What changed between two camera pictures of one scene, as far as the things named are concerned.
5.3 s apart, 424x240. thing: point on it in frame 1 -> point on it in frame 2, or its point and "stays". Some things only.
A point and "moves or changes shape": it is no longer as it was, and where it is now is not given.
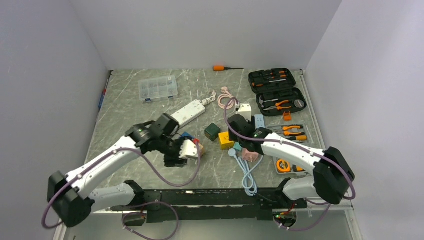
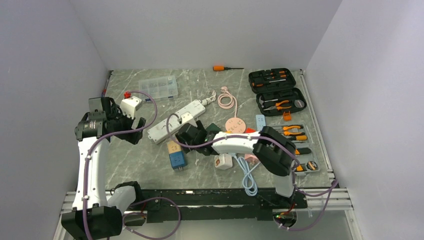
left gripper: (174, 161) -> (117, 112)
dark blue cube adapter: (186, 134) moves or changes shape
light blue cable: (248, 182) stays
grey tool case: (294, 133) stays
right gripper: (232, 137) -> (200, 126)
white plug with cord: (209, 100) stays
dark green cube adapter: (212, 131) stays
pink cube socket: (249, 156) stays
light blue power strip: (259, 121) stays
